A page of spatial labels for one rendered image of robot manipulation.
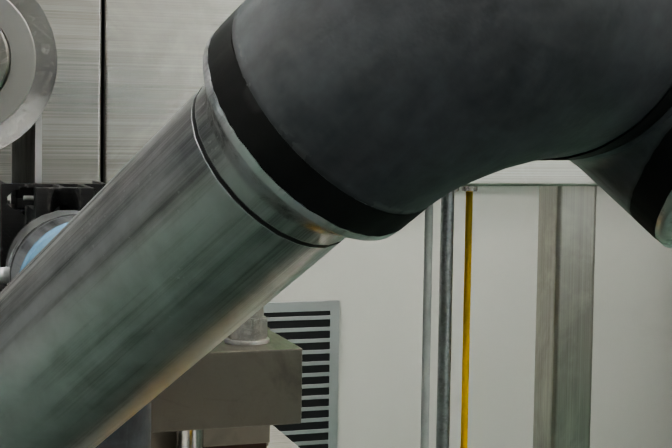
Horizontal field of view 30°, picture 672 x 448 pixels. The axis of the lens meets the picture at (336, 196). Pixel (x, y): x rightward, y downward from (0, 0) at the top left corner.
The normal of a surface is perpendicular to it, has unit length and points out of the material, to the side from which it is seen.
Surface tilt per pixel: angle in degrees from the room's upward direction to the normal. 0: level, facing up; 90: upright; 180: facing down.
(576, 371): 90
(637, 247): 90
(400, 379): 90
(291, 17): 70
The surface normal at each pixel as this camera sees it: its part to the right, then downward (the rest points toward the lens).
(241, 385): 0.32, 0.05
